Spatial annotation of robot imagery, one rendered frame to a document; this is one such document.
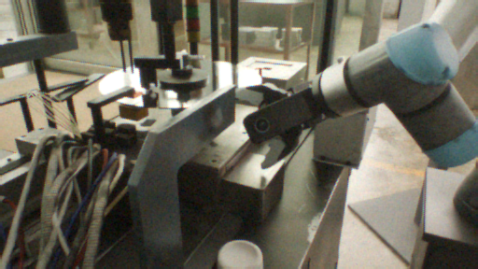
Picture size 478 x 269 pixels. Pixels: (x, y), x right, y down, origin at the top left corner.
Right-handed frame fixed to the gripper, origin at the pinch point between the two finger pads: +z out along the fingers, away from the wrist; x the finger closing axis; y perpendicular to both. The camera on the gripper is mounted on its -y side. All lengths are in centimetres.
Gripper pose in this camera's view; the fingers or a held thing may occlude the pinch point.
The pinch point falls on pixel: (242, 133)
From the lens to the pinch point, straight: 67.7
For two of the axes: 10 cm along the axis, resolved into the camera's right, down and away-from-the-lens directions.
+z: -5.9, 2.5, 7.7
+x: -4.0, -9.2, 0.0
